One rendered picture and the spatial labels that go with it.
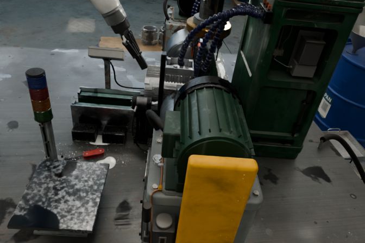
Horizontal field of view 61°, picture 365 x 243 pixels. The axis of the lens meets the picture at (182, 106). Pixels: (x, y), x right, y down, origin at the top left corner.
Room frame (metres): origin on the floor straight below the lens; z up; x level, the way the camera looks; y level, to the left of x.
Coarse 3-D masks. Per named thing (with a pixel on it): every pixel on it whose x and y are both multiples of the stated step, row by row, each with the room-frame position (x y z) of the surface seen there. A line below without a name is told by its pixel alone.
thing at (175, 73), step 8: (168, 64) 1.22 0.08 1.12; (176, 64) 1.24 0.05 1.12; (192, 64) 1.20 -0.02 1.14; (168, 72) 1.14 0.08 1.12; (176, 72) 1.14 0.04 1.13; (184, 72) 1.14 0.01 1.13; (192, 72) 1.14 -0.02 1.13; (168, 80) 1.14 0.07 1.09; (176, 80) 1.14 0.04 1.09; (184, 80) 1.14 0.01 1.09
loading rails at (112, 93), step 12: (84, 96) 1.19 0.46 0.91; (96, 96) 1.20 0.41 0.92; (108, 96) 1.21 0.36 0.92; (120, 96) 1.22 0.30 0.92; (72, 108) 1.08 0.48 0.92; (84, 108) 1.08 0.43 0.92; (96, 108) 1.09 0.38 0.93; (108, 108) 1.09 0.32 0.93; (120, 108) 1.10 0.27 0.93; (72, 120) 1.08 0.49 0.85; (84, 120) 1.08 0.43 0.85; (96, 120) 1.09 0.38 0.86; (108, 120) 1.09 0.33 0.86; (120, 120) 1.10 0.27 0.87
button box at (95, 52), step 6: (90, 48) 1.37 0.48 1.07; (96, 48) 1.38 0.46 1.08; (102, 48) 1.38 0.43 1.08; (108, 48) 1.38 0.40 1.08; (114, 48) 1.39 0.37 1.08; (120, 48) 1.39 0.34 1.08; (90, 54) 1.35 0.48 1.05; (96, 54) 1.36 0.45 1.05; (102, 54) 1.36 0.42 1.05; (108, 54) 1.37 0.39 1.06; (114, 54) 1.37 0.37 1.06; (120, 54) 1.37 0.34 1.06; (120, 60) 1.41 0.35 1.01
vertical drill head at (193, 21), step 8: (208, 0) 1.16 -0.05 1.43; (216, 0) 1.16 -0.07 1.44; (224, 0) 1.19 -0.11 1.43; (200, 8) 1.18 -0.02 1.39; (208, 8) 1.16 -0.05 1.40; (216, 8) 1.16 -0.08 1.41; (192, 16) 1.25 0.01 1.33; (200, 16) 1.18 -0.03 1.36; (208, 16) 1.16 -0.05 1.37; (192, 24) 1.15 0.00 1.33; (200, 32) 1.12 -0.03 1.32; (216, 32) 1.11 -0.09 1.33; (224, 32) 1.13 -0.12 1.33; (192, 40) 1.16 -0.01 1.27; (192, 48) 1.23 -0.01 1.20; (216, 56) 1.16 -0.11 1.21
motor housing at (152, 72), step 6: (150, 66) 1.20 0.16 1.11; (156, 66) 1.21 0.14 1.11; (150, 72) 1.16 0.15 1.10; (156, 72) 1.16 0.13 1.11; (150, 78) 1.14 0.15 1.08; (156, 78) 1.15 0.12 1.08; (144, 84) 1.12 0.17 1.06; (150, 84) 1.12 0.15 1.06; (168, 84) 1.13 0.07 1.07; (174, 84) 1.13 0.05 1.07; (180, 84) 1.14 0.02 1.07; (144, 90) 1.10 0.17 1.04; (150, 90) 1.11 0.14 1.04; (168, 90) 1.10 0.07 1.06; (174, 90) 1.10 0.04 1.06; (144, 96) 1.10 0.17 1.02; (150, 96) 1.09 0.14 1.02; (156, 96) 1.10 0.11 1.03
